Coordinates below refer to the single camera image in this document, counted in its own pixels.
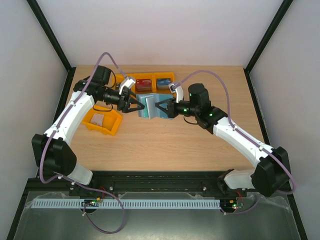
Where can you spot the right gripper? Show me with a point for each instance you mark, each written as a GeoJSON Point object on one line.
{"type": "Point", "coordinates": [170, 109]}

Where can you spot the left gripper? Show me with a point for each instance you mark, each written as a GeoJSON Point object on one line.
{"type": "Point", "coordinates": [124, 106]}

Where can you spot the teal leather card holder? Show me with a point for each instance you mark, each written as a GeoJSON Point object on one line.
{"type": "Point", "coordinates": [149, 101]}

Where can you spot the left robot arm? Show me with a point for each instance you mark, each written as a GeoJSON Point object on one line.
{"type": "Point", "coordinates": [52, 149]}

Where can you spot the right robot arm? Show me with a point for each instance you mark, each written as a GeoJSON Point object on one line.
{"type": "Point", "coordinates": [268, 174]}

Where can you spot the blue card stack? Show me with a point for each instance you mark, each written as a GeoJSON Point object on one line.
{"type": "Point", "coordinates": [163, 83]}

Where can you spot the red card stack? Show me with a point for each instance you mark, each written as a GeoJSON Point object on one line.
{"type": "Point", "coordinates": [143, 85]}

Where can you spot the pink card in loose bin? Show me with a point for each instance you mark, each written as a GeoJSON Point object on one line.
{"type": "Point", "coordinates": [97, 119]}

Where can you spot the right yellow bin in row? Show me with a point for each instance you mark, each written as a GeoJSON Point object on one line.
{"type": "Point", "coordinates": [162, 75]}

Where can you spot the middle yellow bin in row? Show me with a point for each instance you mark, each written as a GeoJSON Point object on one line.
{"type": "Point", "coordinates": [143, 76]}

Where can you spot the loose yellow bin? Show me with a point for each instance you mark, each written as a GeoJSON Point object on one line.
{"type": "Point", "coordinates": [111, 122]}

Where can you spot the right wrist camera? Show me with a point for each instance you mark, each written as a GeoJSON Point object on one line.
{"type": "Point", "coordinates": [176, 88]}

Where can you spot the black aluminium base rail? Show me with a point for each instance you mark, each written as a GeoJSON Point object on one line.
{"type": "Point", "coordinates": [204, 183]}

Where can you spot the slotted white cable duct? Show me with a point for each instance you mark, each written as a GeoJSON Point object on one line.
{"type": "Point", "coordinates": [128, 204]}

